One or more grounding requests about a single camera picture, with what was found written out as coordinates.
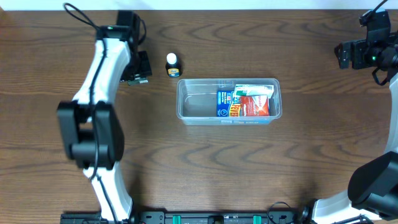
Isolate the green square packet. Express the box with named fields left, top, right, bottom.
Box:
left=127, top=78, right=149, bottom=86

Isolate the blue fever patch box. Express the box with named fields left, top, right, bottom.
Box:
left=216, top=90, right=241, bottom=117

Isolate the white medicine box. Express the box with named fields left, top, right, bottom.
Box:
left=234, top=84, right=274, bottom=98

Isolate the red square packet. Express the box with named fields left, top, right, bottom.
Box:
left=240, top=95, right=270, bottom=116

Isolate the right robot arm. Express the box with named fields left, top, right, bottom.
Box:
left=303, top=37, right=397, bottom=223

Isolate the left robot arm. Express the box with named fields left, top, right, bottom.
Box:
left=57, top=26, right=149, bottom=223

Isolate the clear plastic container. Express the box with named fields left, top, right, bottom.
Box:
left=177, top=78, right=282, bottom=126

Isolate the small dark medicine bottle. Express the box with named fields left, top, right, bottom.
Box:
left=165, top=52, right=182, bottom=78

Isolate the black mounting rail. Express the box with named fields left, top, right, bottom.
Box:
left=60, top=207, right=311, bottom=224

